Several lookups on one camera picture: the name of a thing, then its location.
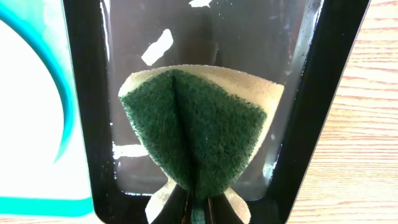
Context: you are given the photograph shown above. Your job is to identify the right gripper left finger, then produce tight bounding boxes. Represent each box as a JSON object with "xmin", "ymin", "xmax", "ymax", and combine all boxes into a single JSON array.
[{"xmin": 150, "ymin": 184, "xmax": 190, "ymax": 224}]

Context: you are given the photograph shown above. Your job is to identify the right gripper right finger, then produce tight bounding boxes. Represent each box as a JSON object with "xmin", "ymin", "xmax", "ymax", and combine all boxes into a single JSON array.
[{"xmin": 205, "ymin": 193, "xmax": 241, "ymax": 224}]

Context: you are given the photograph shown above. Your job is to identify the green yellow sponge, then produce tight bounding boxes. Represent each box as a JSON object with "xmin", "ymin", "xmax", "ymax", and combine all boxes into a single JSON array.
[{"xmin": 118, "ymin": 65, "xmax": 284, "ymax": 223}]

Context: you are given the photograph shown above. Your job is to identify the white plate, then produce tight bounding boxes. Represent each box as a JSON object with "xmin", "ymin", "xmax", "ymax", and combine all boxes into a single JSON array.
[{"xmin": 1, "ymin": 22, "xmax": 90, "ymax": 200}]

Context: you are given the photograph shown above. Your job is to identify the teal plastic tray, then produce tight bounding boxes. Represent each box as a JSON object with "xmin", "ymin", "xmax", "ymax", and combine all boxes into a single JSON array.
[{"xmin": 1, "ymin": 0, "xmax": 93, "ymax": 217}]

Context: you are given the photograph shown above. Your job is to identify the black water tray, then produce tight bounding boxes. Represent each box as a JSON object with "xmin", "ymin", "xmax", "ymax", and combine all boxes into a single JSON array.
[{"xmin": 63, "ymin": 0, "xmax": 369, "ymax": 223}]

